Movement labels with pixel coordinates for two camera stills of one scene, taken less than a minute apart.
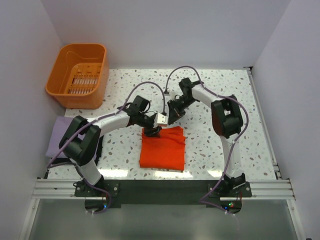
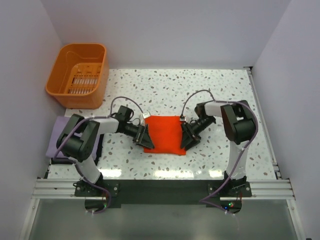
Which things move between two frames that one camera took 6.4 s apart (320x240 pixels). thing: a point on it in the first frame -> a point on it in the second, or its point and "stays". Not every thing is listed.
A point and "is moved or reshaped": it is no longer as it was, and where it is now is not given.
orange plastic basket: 79,76 stays
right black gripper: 175,113 -> 186,139
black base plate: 99,197 stays
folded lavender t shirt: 61,127 stays
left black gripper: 151,131 -> 142,138
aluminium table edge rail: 265,129 stays
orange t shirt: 166,152 is moved or reshaped
